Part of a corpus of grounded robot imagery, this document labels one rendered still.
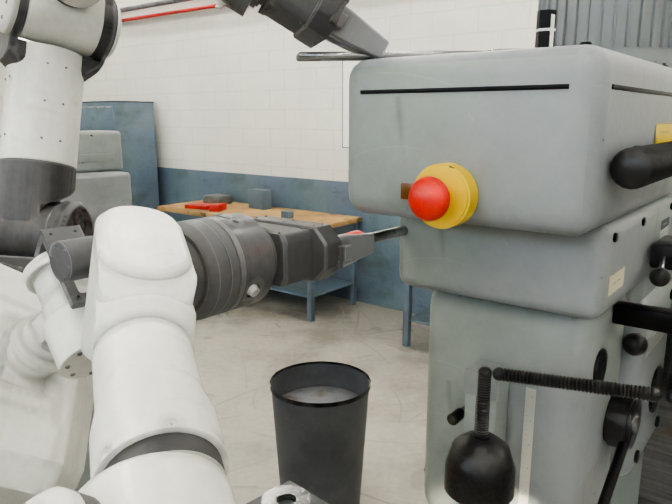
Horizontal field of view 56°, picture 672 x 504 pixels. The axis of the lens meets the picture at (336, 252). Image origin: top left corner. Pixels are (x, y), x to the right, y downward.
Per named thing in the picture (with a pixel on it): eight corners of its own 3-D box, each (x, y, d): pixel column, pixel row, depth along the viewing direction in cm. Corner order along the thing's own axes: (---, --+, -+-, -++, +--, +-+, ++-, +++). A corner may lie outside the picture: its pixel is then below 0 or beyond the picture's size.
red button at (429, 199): (442, 224, 54) (443, 178, 53) (402, 220, 57) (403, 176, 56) (459, 220, 57) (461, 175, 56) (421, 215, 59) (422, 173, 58)
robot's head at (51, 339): (32, 396, 56) (84, 339, 53) (-2, 305, 60) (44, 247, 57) (95, 387, 62) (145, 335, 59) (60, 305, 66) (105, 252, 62)
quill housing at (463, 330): (568, 578, 72) (592, 314, 65) (413, 511, 85) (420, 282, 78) (613, 500, 87) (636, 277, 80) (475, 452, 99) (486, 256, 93)
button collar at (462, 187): (467, 232, 56) (470, 165, 55) (410, 225, 60) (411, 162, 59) (477, 229, 58) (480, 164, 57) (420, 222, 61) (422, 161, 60)
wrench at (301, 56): (300, 57, 63) (299, 48, 63) (294, 63, 66) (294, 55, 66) (523, 55, 67) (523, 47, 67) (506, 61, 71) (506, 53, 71)
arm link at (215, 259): (252, 243, 53) (135, 268, 44) (228, 347, 57) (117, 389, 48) (170, 189, 58) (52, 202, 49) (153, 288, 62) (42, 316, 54)
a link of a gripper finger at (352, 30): (375, 65, 65) (324, 32, 64) (390, 37, 65) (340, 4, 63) (379, 64, 64) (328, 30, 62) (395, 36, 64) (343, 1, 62)
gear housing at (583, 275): (602, 326, 62) (611, 226, 60) (393, 285, 76) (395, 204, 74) (670, 264, 88) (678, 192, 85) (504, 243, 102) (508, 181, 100)
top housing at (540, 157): (590, 243, 52) (608, 36, 48) (338, 213, 67) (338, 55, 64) (691, 190, 88) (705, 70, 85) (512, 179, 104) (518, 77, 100)
